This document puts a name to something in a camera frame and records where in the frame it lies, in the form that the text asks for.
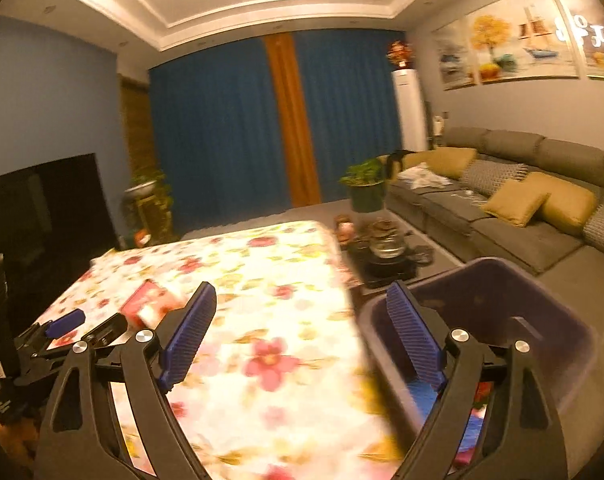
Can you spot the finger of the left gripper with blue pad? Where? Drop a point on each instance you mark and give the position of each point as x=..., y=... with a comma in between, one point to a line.
x=60, y=327

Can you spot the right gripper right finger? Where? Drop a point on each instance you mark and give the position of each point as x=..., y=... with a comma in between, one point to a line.
x=423, y=335

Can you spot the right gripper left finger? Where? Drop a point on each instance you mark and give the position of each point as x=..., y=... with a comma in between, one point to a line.
x=181, y=333

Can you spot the red paper cup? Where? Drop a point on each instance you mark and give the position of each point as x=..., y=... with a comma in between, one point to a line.
x=148, y=305

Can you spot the blue foam net sleeve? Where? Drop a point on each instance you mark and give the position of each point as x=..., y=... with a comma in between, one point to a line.
x=435, y=404

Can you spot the red white plastic bag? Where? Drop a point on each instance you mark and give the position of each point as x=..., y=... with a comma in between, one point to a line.
x=474, y=426

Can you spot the dark plastic trash bin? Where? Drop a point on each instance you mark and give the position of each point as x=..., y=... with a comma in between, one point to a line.
x=498, y=304

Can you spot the dark coffee table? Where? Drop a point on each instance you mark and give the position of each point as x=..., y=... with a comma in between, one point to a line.
x=365, y=273

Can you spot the black television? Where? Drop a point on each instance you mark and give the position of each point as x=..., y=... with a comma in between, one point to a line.
x=53, y=221

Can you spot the glass teapot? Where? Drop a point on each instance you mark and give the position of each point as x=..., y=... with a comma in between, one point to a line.
x=386, y=240

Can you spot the small figurine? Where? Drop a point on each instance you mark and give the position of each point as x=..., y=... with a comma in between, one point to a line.
x=344, y=229

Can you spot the plant on wooden stand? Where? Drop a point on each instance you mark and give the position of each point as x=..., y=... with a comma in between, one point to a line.
x=147, y=206

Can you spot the white cloth on sofa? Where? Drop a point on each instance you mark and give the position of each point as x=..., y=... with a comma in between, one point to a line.
x=421, y=176

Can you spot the yellow cushion front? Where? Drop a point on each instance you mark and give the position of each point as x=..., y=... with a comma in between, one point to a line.
x=515, y=202

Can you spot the yellow cushion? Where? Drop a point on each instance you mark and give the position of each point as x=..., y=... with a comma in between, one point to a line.
x=515, y=202
x=445, y=162
x=567, y=207

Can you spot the potted green plant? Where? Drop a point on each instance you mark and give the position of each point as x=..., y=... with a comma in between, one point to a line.
x=366, y=185

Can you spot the patterned cushion far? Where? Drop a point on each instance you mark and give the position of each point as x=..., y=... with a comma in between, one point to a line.
x=486, y=177

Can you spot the yellow cushion far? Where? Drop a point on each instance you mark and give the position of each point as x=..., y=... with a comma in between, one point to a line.
x=445, y=162

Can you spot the grey sectional sofa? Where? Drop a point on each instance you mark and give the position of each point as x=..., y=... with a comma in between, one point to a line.
x=453, y=218

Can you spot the yellow cushion back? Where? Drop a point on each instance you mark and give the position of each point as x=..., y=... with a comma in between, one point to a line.
x=567, y=207

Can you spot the orange curtain strip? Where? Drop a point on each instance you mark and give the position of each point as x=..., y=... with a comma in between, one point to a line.
x=298, y=150

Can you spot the blue curtain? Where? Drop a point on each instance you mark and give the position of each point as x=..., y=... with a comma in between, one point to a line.
x=217, y=131

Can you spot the wooden door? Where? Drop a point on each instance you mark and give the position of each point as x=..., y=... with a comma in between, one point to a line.
x=135, y=107

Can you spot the white standing air conditioner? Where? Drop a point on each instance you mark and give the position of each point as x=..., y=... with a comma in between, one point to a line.
x=410, y=109

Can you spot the red flower decoration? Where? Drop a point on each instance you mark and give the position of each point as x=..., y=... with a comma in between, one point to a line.
x=401, y=55

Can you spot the left landscape painting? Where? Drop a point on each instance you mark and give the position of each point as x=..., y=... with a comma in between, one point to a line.
x=453, y=58

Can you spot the tree and ship painting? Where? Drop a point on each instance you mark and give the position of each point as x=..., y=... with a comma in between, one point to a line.
x=520, y=39

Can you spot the right purple painting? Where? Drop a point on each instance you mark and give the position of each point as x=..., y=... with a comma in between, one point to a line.
x=587, y=24

